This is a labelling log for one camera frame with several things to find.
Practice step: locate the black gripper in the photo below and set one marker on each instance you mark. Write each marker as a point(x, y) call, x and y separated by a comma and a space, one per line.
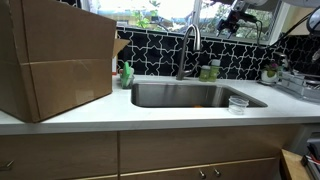
point(237, 18)

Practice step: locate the tall green bottle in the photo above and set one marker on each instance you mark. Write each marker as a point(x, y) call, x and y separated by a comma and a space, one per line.
point(215, 71)

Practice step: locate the short green bottle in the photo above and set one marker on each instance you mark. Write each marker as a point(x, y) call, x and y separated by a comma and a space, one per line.
point(204, 74)

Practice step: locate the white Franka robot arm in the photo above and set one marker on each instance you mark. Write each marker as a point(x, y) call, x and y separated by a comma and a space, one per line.
point(253, 2)

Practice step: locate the brushed steel gooseneck faucet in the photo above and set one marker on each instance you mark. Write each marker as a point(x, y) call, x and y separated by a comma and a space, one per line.
point(181, 66)

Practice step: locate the potted plant in white pot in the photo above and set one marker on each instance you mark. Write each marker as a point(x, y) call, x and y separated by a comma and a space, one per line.
point(268, 77)

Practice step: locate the clear plastic cup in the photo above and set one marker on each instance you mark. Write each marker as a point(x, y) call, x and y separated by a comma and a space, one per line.
point(237, 106)

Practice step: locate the orange fruit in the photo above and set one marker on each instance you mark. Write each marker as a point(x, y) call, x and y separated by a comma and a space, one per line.
point(198, 106)

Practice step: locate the stainless steel sink basin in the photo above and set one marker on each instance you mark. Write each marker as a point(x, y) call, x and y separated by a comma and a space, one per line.
point(166, 95)

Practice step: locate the grey dish rack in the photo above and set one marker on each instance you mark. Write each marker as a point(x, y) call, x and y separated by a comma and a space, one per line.
point(300, 88)

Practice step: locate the white scrubber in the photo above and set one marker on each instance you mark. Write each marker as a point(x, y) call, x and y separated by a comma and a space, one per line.
point(131, 71)

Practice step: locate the green dish sponge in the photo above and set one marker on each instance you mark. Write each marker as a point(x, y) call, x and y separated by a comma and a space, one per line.
point(125, 73)

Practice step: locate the clear sponge holder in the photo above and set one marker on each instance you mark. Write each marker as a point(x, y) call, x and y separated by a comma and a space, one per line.
point(128, 84)

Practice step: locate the white board with red edge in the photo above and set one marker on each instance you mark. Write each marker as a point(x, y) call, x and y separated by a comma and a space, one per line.
point(114, 65)

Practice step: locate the wide wooden drawer panel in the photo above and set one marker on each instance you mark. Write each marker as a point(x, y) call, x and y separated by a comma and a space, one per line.
point(200, 146)

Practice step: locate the wooden cabinet door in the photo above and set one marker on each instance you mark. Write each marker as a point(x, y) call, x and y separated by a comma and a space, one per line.
point(246, 170)
point(160, 176)

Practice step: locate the round metal cabinet knob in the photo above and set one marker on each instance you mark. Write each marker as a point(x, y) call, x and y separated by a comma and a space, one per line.
point(217, 172)
point(202, 173)

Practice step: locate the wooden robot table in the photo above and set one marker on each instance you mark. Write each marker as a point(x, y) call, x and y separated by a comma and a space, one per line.
point(293, 166)

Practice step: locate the black equipment stack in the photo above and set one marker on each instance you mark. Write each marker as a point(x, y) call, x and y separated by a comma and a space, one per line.
point(313, 160)

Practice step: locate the large brown cardboard box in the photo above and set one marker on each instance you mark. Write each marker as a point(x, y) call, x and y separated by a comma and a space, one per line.
point(66, 50)

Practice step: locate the narrow wooden drawer front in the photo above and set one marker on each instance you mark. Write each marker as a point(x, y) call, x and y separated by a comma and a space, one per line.
point(56, 156)

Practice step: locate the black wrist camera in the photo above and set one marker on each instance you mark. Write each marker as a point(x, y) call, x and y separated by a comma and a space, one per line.
point(251, 18)

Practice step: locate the white window frame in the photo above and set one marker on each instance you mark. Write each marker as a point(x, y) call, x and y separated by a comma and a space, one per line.
point(197, 13)

